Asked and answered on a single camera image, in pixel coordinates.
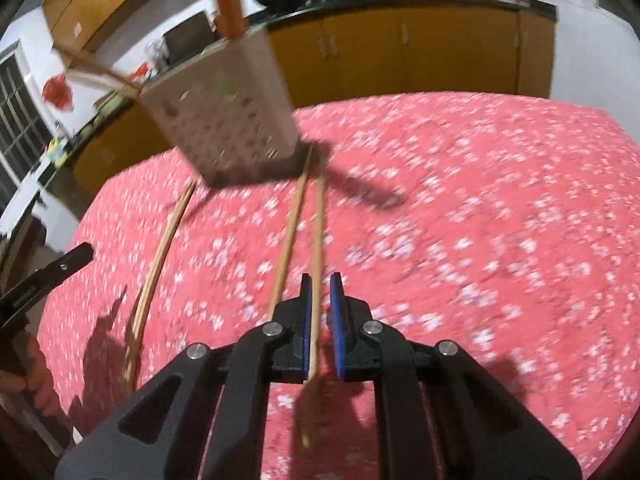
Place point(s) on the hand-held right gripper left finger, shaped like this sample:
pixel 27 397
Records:
pixel 306 330

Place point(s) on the red floral tablecloth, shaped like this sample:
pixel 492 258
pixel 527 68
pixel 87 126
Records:
pixel 450 210

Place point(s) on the perforated metal utensil holder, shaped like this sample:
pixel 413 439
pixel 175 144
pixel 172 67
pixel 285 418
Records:
pixel 225 110

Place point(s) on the wooden base cabinets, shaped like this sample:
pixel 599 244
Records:
pixel 425 50

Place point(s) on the black kitchen countertop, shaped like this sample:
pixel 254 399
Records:
pixel 450 1

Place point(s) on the yellow detergent bottle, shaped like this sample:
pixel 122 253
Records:
pixel 57 154

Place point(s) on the person's left hand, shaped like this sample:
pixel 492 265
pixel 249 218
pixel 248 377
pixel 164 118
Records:
pixel 45 380

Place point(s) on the red plastic bag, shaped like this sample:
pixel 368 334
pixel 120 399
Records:
pixel 57 91
pixel 142 70

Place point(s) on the green basin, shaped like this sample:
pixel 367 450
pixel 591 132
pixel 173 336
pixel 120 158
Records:
pixel 111 101

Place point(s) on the dark cutting board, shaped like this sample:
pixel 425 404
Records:
pixel 189 35

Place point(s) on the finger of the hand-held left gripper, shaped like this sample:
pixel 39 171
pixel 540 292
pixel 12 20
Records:
pixel 65 266

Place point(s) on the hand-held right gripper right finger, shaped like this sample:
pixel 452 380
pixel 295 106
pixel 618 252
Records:
pixel 337 330

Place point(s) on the barred window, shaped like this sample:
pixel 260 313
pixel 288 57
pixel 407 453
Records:
pixel 17 110

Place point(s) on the clear plastic bag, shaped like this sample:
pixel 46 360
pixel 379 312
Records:
pixel 156 54

